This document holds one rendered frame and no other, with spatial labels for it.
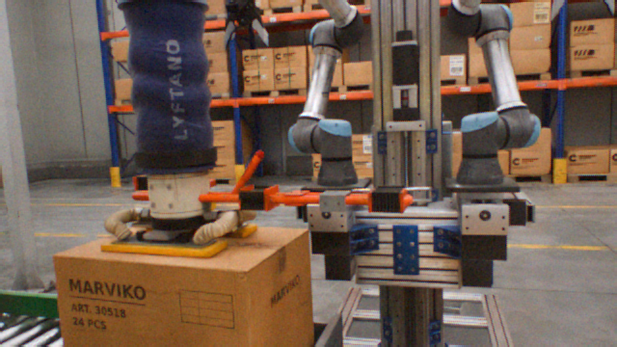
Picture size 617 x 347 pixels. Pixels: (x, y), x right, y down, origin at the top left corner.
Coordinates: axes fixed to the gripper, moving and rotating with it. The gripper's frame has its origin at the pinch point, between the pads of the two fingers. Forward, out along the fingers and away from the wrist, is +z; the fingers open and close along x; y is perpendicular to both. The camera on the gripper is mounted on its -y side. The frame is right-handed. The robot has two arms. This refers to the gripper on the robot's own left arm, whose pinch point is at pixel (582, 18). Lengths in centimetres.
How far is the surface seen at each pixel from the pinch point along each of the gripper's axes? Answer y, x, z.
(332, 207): -38, 64, 46
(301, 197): -37, 73, 43
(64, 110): 808, 894, -10
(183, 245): -44, 103, 55
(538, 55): 679, -112, -48
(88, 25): 808, 803, -196
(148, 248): -45, 112, 55
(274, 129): 802, 370, 54
